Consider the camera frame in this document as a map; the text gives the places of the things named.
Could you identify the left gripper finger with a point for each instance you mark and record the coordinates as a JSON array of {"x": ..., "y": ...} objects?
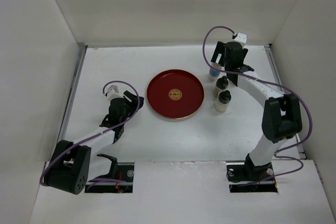
[
  {"x": 139, "y": 102},
  {"x": 130, "y": 96}
]

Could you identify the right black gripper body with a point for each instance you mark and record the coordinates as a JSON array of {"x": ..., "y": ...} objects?
[{"x": 226, "y": 66}]

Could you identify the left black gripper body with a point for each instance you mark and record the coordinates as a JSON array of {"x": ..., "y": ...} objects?
[{"x": 130, "y": 108}]

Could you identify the blue label spice jar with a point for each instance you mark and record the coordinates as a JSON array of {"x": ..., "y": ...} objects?
[{"x": 214, "y": 71}]

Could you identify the brown condiment bottle black cap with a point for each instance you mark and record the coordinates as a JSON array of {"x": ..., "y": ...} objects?
[{"x": 220, "y": 85}]

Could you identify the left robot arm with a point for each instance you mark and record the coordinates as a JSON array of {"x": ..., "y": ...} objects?
[{"x": 81, "y": 165}]

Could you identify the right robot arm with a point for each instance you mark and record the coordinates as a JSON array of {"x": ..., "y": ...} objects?
[{"x": 281, "y": 116}]

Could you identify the white condiment bottle black cap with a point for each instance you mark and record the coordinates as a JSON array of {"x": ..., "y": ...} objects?
[{"x": 222, "y": 101}]

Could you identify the red round tray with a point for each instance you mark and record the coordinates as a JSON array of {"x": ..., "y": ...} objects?
[{"x": 175, "y": 94}]

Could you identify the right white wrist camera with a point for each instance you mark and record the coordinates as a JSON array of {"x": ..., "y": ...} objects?
[{"x": 240, "y": 38}]

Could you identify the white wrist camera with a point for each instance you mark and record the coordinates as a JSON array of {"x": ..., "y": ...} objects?
[
  {"x": 112, "y": 93},
  {"x": 240, "y": 38}
]

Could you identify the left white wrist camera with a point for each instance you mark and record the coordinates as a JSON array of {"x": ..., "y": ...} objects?
[{"x": 112, "y": 93}]

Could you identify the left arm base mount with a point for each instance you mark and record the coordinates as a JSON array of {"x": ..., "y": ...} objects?
[{"x": 107, "y": 175}]

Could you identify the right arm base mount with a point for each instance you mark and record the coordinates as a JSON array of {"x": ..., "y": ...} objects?
[{"x": 245, "y": 179}]

